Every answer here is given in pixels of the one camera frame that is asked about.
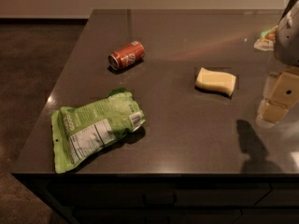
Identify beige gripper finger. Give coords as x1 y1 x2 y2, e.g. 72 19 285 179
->
256 66 299 124
263 73 279 100

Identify red coke can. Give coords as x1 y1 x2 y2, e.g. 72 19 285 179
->
108 41 145 71

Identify crumpled snack wrapper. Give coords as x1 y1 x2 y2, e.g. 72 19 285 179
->
254 25 278 51

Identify yellow sponge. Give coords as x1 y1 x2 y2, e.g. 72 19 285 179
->
195 68 236 96

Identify green chip bag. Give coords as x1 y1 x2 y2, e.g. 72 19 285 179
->
51 88 146 174

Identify dark cabinet drawers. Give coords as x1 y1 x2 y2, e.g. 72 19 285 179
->
14 174 299 224

